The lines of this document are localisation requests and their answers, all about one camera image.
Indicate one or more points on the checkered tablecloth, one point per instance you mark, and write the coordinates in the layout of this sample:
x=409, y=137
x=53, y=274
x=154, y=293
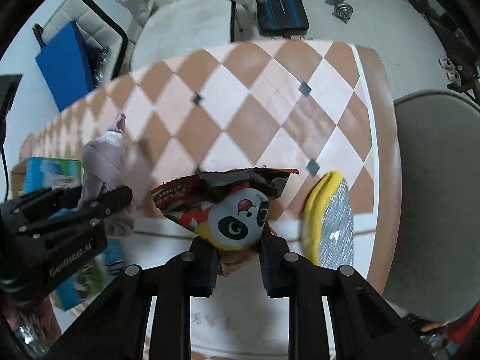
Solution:
x=314, y=106

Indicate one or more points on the black blue weight bench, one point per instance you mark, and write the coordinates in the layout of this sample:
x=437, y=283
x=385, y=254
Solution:
x=282, y=18

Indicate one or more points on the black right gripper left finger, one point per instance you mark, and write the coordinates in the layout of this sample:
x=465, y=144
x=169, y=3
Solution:
x=143, y=306

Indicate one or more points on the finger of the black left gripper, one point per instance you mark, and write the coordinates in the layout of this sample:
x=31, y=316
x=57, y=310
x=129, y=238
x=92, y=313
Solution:
x=109, y=203

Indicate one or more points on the grey office chair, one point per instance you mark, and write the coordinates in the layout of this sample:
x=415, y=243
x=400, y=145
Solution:
x=435, y=269

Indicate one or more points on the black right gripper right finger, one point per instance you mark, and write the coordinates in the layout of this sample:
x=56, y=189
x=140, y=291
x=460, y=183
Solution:
x=338, y=302

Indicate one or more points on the milk carton cardboard box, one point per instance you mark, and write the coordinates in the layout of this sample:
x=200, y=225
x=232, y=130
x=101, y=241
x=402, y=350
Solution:
x=53, y=181

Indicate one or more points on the blue folded mat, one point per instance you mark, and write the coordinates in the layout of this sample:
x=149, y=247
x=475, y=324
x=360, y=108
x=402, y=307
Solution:
x=65, y=67

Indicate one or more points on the panda snack bag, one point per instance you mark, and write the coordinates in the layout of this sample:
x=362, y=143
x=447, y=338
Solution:
x=230, y=210

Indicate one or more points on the white padded chair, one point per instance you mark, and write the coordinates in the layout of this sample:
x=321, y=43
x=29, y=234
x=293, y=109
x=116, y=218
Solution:
x=97, y=29

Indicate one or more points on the purple cloth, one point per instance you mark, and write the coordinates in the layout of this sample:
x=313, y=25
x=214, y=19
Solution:
x=103, y=160

